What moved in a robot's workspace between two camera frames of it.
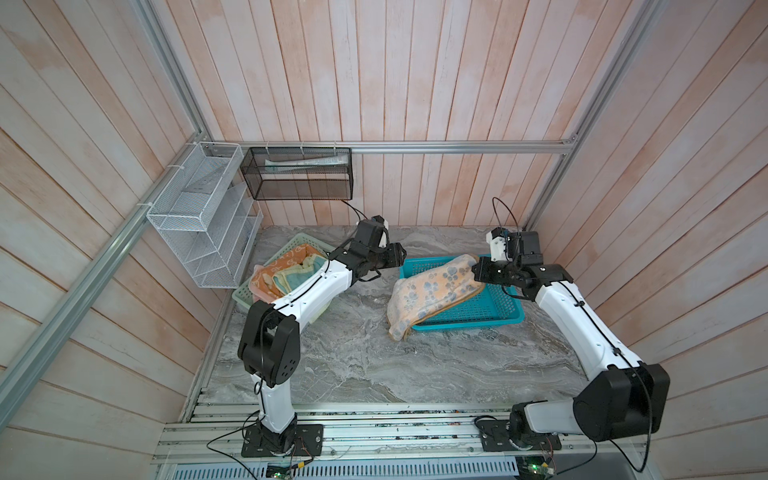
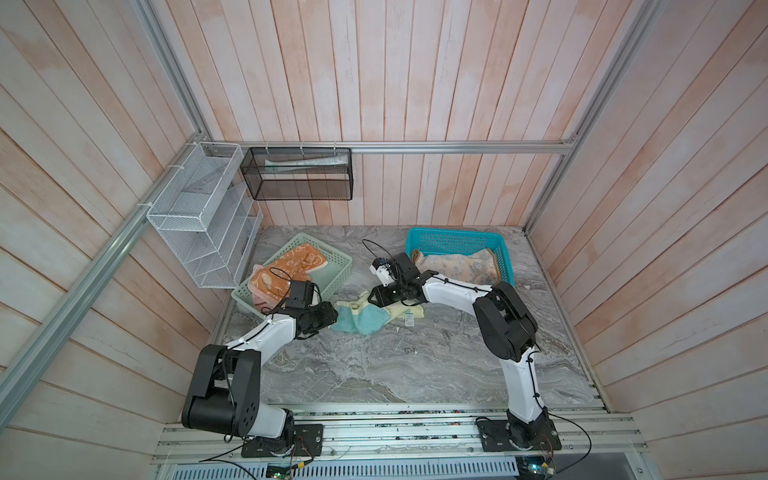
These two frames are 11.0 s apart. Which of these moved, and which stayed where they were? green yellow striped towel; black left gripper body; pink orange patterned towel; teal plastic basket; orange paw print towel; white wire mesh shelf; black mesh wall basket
Moved: teal plastic basket; black left gripper body; green yellow striped towel; orange paw print towel
Stayed: black mesh wall basket; pink orange patterned towel; white wire mesh shelf
